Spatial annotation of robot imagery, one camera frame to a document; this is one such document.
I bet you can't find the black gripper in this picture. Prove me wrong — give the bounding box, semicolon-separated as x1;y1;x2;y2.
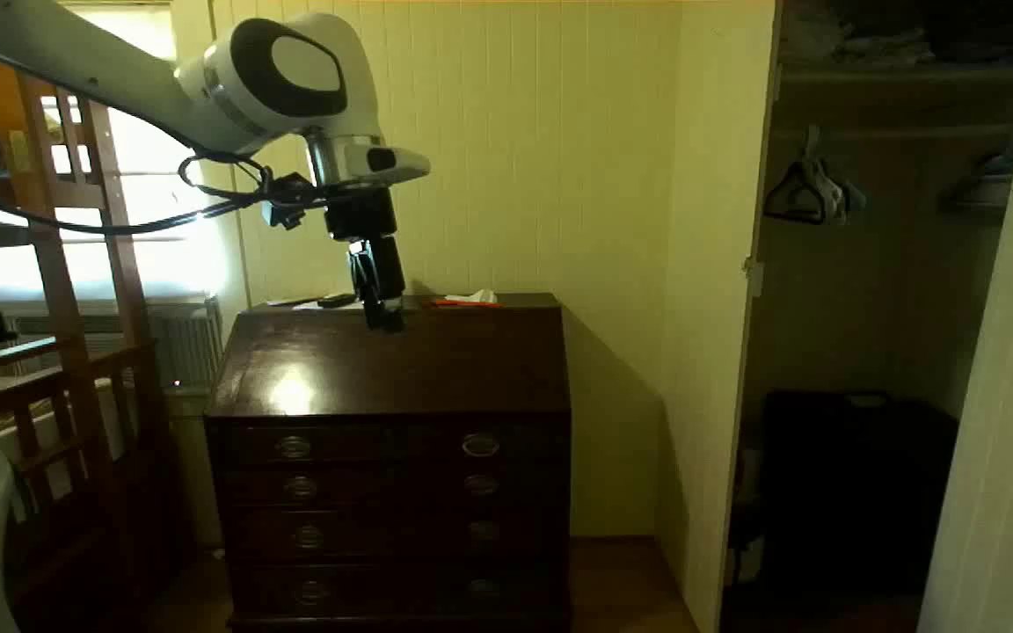
322;186;411;339

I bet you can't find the white closet door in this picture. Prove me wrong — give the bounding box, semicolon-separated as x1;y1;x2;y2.
914;0;1013;633

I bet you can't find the black remote control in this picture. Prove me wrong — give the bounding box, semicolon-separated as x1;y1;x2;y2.
265;292;358;315

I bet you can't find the red item with white tissue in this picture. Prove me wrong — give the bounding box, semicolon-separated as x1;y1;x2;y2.
426;284;502;315

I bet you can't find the dark wooden slant-front dresser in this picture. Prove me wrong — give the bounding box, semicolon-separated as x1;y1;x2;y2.
202;292;577;633

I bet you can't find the bunch of clothes hangers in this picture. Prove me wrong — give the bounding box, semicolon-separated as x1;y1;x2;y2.
759;123;868;229

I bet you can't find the black suitcase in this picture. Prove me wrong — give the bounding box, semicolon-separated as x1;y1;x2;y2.
751;388;963;593

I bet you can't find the closet shelf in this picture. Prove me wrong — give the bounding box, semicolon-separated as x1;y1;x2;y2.
780;65;1013;92

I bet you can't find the folded clothes pile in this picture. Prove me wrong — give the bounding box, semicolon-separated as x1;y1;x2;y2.
784;0;1013;69

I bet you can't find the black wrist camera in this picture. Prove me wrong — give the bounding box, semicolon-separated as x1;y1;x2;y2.
265;171;320;232

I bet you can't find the white wall heater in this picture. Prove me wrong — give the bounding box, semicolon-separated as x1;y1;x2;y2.
142;297;229;397

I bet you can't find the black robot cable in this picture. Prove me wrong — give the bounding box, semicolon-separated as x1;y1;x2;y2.
0;147;341;240

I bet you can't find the wooden bunk bed frame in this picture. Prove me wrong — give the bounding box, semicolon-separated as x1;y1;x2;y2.
0;55;183;633

